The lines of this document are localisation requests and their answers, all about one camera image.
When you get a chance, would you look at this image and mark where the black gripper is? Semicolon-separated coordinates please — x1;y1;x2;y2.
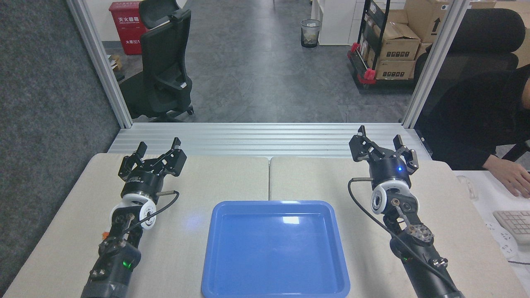
118;137;187;199
349;125;419;189

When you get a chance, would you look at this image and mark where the blue plastic tray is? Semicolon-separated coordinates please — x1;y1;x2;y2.
201;201;351;298

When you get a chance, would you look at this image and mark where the person's hand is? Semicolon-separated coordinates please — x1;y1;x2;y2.
482;154;530;198

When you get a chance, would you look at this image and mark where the beige table pad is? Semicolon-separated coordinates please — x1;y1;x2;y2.
269;156;529;298
2;153;270;298

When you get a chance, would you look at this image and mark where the black cart with red corners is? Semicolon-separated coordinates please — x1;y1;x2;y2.
347;0;419;90

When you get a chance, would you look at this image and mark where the flat cardboard box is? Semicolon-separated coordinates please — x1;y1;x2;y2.
374;60;416;80

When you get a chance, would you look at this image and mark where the person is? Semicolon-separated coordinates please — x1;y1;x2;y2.
415;62;530;198

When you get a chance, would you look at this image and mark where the black mesh office chair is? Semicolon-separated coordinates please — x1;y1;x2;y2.
119;0;194;123

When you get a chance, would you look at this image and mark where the grey felt partition panel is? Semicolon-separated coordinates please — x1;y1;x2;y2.
0;0;121;292

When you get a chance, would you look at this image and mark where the open cardboard box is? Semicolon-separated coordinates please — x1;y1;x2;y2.
372;22;421;62

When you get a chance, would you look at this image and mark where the silver ribbed aluminium platform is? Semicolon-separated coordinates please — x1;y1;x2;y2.
108;123;434;160

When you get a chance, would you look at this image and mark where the red fire equipment box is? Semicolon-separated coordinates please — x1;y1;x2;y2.
109;1;148;56

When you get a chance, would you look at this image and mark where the large cardboard box with arrow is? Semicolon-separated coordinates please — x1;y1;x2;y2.
404;0;453;44

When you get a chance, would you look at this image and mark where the white cabinet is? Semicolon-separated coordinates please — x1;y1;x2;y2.
311;0;361;46

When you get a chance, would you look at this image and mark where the white computer keyboard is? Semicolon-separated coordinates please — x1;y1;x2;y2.
493;210;530;245

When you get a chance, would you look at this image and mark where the white power strip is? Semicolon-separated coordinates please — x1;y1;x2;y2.
484;221;519;260

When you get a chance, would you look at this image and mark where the black padded office chair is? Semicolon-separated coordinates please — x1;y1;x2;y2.
414;8;530;163

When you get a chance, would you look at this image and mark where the silver aluminium post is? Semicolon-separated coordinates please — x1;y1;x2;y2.
400;0;472;129
66;0;133;129

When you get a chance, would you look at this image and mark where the black wire waste bin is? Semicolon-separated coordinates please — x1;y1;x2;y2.
301;19;322;48

